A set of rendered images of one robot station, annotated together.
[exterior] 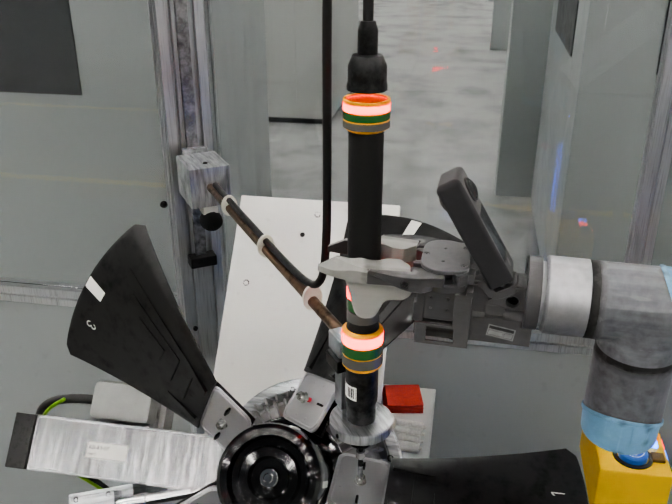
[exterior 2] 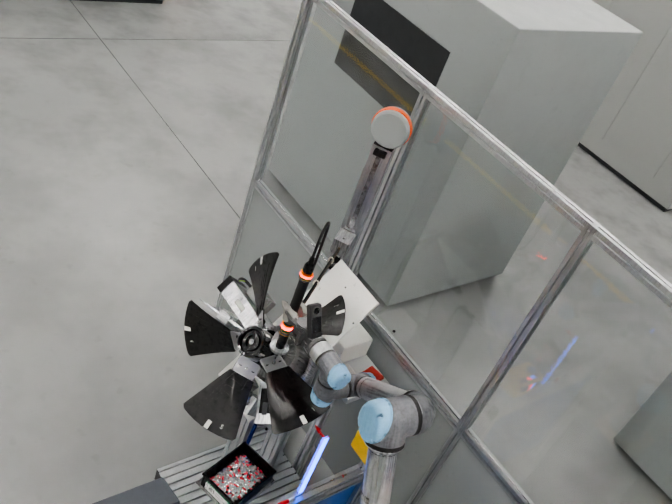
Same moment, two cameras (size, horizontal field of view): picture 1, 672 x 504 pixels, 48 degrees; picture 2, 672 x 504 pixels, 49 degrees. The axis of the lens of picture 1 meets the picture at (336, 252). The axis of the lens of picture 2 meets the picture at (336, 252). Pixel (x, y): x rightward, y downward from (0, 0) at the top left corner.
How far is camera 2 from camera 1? 1.91 m
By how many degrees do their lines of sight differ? 29
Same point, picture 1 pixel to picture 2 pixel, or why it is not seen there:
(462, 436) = not seen: hidden behind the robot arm
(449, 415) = not seen: hidden behind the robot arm
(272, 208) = (345, 271)
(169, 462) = (250, 321)
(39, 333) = (288, 245)
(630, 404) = (316, 389)
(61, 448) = (231, 294)
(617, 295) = (322, 360)
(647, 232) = (486, 389)
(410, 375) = (388, 371)
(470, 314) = (302, 339)
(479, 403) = not seen: hidden behind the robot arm
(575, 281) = (319, 349)
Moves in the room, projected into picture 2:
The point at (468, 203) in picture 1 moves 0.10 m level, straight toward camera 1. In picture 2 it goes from (310, 313) to (284, 320)
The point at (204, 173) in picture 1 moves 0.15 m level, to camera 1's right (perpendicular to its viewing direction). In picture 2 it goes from (339, 242) to (364, 264)
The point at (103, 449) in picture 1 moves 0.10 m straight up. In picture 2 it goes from (239, 303) to (245, 285)
